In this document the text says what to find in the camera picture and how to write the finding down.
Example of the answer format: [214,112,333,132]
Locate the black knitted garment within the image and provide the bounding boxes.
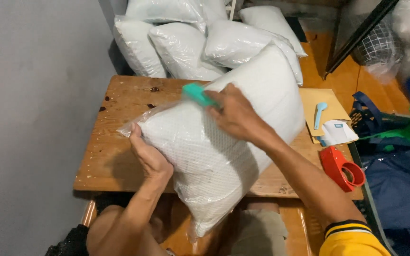
[45,224,90,256]

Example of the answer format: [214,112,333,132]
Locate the wire basket in clear plastic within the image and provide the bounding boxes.
[351,21,404,84]

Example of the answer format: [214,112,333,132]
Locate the black plastic basket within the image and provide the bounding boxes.
[349,107,410,137]

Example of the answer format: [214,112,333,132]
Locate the khaki shorts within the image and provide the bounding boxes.
[226,209,289,256]

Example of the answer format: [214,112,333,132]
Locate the yellow sleeve with black cuff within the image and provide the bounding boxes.
[319,219,392,256]

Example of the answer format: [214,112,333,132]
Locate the brown paper envelope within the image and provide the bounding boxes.
[299,88,352,144]

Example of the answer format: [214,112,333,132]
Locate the white packet with blue label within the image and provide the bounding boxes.
[316,119,359,147]

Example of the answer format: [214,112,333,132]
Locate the teal plastic hand tool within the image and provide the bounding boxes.
[182,83,220,109]

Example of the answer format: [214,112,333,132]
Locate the pile of white bagged pillows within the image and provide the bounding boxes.
[112,0,308,86]

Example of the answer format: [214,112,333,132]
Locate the person's left hand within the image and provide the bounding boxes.
[129,123,174,184]

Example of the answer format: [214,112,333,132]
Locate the light blue plastic scoop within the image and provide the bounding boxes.
[313,102,328,131]

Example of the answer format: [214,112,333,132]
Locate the white pillow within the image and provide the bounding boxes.
[117,44,305,239]

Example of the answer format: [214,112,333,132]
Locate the red tape dispenser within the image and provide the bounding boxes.
[320,146,366,193]

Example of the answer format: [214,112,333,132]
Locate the person's right hand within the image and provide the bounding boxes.
[204,85,275,147]

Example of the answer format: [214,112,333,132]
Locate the navy blue fabric bag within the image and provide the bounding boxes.
[352,91,410,256]

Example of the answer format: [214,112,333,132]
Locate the black metal bar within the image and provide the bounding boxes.
[324,0,401,79]

